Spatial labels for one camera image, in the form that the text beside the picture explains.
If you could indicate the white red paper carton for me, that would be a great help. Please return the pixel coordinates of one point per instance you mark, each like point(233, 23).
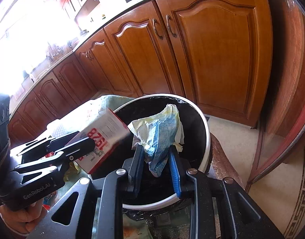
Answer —
point(107, 130)

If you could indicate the person's left hand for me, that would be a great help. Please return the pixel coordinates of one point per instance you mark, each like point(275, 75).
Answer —
point(23, 221)

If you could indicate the wooden base cabinets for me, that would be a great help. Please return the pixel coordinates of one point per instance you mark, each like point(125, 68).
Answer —
point(216, 53)

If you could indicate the white trash bin black bag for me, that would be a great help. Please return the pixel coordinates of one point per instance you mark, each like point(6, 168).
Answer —
point(157, 192)

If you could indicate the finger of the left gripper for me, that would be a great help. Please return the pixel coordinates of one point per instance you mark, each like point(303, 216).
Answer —
point(76, 150)
point(47, 145)

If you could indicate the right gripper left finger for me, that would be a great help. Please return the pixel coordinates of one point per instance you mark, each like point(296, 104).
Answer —
point(134, 168)

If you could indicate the floral light green tablecloth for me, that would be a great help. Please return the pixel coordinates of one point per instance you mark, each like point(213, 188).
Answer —
point(74, 121)

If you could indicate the blue white wrapper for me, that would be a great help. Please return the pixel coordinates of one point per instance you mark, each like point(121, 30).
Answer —
point(157, 134)

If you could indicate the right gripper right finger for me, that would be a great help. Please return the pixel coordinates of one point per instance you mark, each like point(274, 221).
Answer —
point(178, 175)

